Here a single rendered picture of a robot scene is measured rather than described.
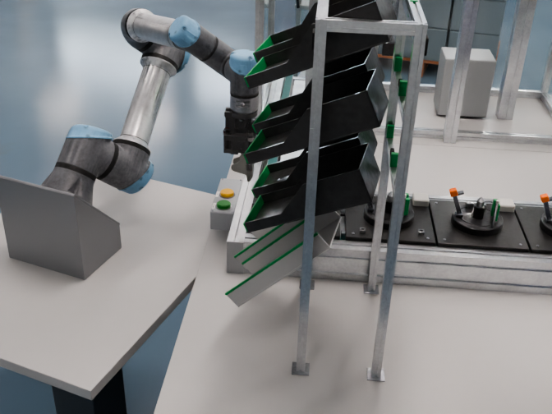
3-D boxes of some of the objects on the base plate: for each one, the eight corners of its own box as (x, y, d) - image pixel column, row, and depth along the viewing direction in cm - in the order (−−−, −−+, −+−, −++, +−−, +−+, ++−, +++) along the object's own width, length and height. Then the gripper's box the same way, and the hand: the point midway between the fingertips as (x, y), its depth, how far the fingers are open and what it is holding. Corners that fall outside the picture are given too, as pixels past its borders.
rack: (291, 374, 161) (309, 20, 121) (300, 280, 192) (316, -26, 152) (384, 382, 159) (434, 26, 120) (378, 285, 191) (416, -21, 151)
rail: (227, 272, 194) (226, 238, 189) (259, 138, 271) (260, 111, 266) (246, 273, 194) (247, 240, 189) (274, 139, 271) (275, 112, 266)
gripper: (227, 102, 193) (227, 172, 204) (223, 115, 185) (223, 186, 196) (259, 103, 193) (258, 173, 203) (255, 117, 185) (255, 189, 195)
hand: (250, 177), depth 199 cm, fingers closed
